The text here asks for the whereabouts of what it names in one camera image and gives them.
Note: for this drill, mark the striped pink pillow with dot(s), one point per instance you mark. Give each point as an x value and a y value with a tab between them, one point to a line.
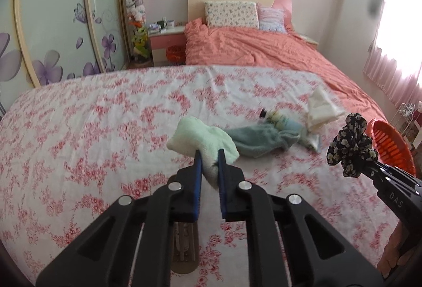
272	18

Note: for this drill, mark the orange plastic basket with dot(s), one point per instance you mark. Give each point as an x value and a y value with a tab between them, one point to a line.
392	145

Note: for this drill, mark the pale blue crumpled packet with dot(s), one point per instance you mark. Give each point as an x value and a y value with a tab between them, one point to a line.
310	141

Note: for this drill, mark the light green towel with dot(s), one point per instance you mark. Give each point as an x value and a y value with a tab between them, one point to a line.
197	138

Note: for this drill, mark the clear tube of plush toys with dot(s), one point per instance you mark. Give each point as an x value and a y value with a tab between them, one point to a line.
136	9

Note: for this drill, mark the pink and white nightstand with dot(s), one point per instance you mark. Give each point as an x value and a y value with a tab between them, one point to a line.
166	42

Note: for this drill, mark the small bottle with black cap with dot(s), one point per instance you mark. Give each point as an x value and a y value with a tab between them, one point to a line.
280	118

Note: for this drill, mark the person's right hand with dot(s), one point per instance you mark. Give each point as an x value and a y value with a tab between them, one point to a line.
395	240

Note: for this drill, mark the pink nightstand with book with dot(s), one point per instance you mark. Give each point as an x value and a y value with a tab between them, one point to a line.
310	39

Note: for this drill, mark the white cloth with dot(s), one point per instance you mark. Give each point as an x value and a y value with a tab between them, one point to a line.
321	108

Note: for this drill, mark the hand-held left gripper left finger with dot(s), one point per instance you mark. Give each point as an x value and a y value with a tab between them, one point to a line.
197	181

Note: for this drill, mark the floral pillow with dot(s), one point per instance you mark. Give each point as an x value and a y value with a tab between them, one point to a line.
230	13

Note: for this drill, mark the pink floral tablecloth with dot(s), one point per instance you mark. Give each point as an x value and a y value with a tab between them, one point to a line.
99	141

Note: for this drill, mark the black floral scrunchie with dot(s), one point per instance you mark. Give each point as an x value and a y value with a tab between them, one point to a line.
349	145

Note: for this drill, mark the white mug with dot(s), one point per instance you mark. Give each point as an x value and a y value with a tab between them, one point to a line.
170	24

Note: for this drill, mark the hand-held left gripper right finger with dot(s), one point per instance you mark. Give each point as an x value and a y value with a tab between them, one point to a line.
223	184

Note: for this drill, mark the wardrobe with purple flowers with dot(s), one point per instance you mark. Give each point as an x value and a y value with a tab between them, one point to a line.
56	9

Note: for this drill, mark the teal fuzzy cloth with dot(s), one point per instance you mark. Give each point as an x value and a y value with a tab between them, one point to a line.
257	140

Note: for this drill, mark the pink curtain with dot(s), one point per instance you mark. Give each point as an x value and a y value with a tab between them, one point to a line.
385	69

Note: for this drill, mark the orange duvet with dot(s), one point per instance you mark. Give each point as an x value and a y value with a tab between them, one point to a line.
263	49

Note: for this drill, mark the green mug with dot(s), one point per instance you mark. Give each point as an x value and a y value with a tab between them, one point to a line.
161	24

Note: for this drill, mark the small red basket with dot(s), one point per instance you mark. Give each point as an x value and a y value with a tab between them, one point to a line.
174	54

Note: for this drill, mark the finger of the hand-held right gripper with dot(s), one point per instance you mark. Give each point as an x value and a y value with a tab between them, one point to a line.
389	171

